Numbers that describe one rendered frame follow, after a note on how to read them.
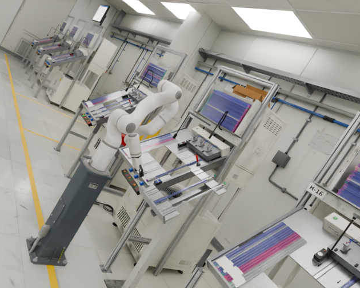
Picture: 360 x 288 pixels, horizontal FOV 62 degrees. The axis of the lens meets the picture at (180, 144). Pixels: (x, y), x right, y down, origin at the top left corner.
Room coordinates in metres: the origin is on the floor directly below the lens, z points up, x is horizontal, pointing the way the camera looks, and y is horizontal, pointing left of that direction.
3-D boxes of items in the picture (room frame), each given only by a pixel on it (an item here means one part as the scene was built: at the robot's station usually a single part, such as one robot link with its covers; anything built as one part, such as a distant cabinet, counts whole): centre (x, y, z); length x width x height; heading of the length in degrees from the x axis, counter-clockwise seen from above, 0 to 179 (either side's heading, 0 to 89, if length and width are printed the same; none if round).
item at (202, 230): (2.81, -0.26, 0.31); 0.70 x 0.65 x 0.62; 39
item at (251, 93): (2.96, -0.37, 1.82); 0.68 x 0.30 x 0.20; 39
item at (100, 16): (6.38, 2.80, 2.10); 0.58 x 0.14 x 0.41; 39
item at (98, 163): (1.94, 0.39, 0.79); 0.19 x 0.19 x 0.18
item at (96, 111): (3.82, 0.78, 0.66); 1.01 x 0.73 x 1.31; 129
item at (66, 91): (6.47, 2.69, 0.95); 1.36 x 0.82 x 1.90; 129
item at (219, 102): (2.69, -0.20, 1.52); 0.51 x 0.13 x 0.27; 39
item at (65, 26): (8.74, 4.49, 0.95); 1.37 x 0.82 x 1.90; 129
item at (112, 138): (1.97, 0.41, 1.00); 0.19 x 0.12 x 0.24; 46
